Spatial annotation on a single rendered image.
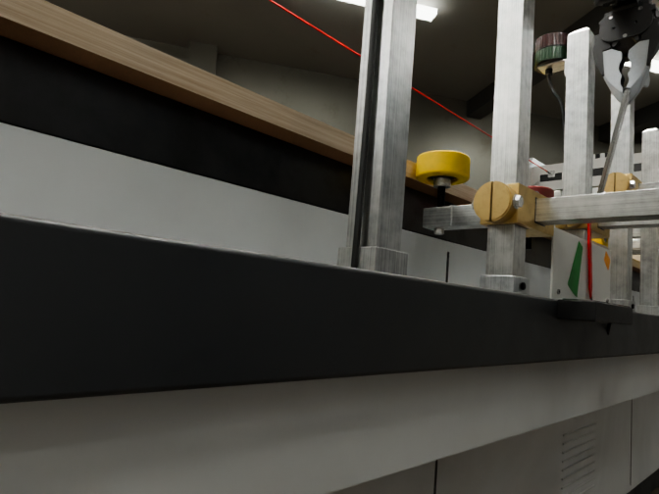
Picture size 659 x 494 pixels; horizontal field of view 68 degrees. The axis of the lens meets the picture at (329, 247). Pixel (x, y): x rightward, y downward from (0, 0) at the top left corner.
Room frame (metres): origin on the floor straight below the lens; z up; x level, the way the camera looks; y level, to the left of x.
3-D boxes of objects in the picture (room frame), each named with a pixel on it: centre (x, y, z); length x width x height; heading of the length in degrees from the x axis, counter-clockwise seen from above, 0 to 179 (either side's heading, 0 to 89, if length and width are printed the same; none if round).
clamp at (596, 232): (0.81, -0.41, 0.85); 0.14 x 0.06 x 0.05; 135
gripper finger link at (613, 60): (0.74, -0.43, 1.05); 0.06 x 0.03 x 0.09; 135
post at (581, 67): (0.79, -0.40, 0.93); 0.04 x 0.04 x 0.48; 45
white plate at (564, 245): (0.76, -0.40, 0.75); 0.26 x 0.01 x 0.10; 135
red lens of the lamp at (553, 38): (0.83, -0.37, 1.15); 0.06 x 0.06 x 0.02
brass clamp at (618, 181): (0.99, -0.59, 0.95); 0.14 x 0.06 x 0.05; 135
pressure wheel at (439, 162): (0.74, -0.16, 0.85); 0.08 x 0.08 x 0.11
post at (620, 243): (0.97, -0.58, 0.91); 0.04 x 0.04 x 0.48; 45
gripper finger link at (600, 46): (0.73, -0.41, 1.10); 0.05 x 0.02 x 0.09; 45
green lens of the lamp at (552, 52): (0.83, -0.37, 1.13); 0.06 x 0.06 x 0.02
